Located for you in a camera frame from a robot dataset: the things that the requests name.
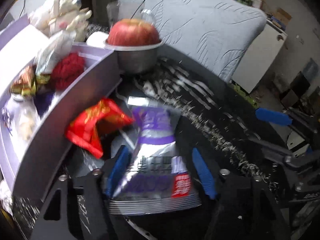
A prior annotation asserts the silver purple snack packet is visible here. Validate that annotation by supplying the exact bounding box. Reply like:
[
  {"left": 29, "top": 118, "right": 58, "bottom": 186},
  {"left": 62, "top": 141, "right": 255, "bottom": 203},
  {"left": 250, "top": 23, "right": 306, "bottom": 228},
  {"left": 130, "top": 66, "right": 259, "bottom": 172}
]
[{"left": 108, "top": 96, "right": 201, "bottom": 216}]

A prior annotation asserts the red snack packet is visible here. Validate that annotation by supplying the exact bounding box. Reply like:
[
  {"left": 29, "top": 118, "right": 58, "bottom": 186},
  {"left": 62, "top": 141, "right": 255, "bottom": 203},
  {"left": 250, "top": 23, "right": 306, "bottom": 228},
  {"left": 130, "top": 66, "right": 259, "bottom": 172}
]
[{"left": 65, "top": 98, "right": 133, "bottom": 159}]

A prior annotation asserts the red fluffy scrunchie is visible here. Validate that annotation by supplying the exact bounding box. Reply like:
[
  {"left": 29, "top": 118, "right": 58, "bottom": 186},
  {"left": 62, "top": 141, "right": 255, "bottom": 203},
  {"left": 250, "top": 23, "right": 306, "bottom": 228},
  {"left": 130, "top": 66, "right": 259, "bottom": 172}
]
[{"left": 49, "top": 53, "right": 85, "bottom": 90}]

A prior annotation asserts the clear plastic pillow bag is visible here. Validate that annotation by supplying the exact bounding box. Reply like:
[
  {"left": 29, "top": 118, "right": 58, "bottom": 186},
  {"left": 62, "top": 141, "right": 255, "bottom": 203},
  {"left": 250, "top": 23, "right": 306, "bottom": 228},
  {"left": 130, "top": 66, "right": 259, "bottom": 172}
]
[{"left": 2, "top": 94, "right": 40, "bottom": 142}]

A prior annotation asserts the brown gold snack bag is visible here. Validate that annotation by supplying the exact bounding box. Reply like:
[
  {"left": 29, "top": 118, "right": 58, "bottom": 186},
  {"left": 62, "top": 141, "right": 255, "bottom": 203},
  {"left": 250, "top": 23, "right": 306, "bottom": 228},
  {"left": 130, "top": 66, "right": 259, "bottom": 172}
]
[{"left": 9, "top": 65, "right": 50, "bottom": 97}]

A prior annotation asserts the white patterned snack bag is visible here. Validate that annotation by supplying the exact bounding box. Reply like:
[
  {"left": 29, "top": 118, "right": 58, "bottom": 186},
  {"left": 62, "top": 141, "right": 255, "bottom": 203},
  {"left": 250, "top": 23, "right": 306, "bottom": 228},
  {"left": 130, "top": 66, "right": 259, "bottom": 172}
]
[{"left": 34, "top": 30, "right": 76, "bottom": 76}]

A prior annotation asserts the white cabinet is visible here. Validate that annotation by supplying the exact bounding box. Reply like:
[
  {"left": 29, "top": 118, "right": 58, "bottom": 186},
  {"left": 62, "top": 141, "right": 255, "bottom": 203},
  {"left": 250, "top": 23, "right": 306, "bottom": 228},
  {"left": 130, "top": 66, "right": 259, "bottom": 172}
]
[{"left": 232, "top": 20, "right": 287, "bottom": 94}]

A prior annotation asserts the light blue leaf cushion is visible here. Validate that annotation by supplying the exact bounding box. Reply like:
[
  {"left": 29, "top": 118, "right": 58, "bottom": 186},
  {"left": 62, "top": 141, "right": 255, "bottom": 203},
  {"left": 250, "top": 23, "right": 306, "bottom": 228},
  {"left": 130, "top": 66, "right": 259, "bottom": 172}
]
[{"left": 118, "top": 0, "right": 266, "bottom": 82}]

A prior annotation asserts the metal bowl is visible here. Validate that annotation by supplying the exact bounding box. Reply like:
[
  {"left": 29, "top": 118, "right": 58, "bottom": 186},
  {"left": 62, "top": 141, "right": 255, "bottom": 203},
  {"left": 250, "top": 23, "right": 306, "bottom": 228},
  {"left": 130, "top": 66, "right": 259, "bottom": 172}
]
[{"left": 104, "top": 41, "right": 164, "bottom": 74}]

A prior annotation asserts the red apple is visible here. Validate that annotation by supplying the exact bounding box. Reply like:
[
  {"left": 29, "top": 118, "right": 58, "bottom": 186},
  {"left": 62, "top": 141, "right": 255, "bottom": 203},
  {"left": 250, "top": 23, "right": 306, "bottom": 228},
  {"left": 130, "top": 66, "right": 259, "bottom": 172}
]
[{"left": 106, "top": 18, "right": 160, "bottom": 47}]

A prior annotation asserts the glass mug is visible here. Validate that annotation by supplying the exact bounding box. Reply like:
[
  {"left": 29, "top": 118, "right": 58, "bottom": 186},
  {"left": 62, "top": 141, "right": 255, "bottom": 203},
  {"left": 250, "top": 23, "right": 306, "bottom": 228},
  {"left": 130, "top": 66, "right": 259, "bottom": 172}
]
[{"left": 106, "top": 1, "right": 156, "bottom": 28}]

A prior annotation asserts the lavender open gift box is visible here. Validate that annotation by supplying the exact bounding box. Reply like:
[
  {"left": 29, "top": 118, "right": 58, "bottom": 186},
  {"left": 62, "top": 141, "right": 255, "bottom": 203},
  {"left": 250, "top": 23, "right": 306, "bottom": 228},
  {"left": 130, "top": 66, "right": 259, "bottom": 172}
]
[{"left": 0, "top": 13, "right": 122, "bottom": 201}]

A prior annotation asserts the cream cartoon water bottle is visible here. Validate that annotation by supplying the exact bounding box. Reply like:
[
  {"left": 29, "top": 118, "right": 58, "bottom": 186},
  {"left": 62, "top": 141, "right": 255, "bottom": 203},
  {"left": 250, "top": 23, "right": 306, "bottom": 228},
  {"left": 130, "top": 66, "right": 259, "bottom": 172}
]
[{"left": 48, "top": 0, "right": 92, "bottom": 42}]

